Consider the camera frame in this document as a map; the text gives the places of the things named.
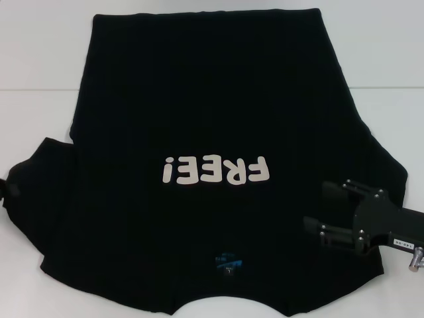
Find black shirt with FREE print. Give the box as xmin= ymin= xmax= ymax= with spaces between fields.
xmin=3 ymin=9 xmax=409 ymax=318

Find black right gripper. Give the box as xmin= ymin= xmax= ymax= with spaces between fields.
xmin=303 ymin=179 xmax=424 ymax=256

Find silver cable connector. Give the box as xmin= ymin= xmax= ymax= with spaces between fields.
xmin=407 ymin=246 xmax=424 ymax=274

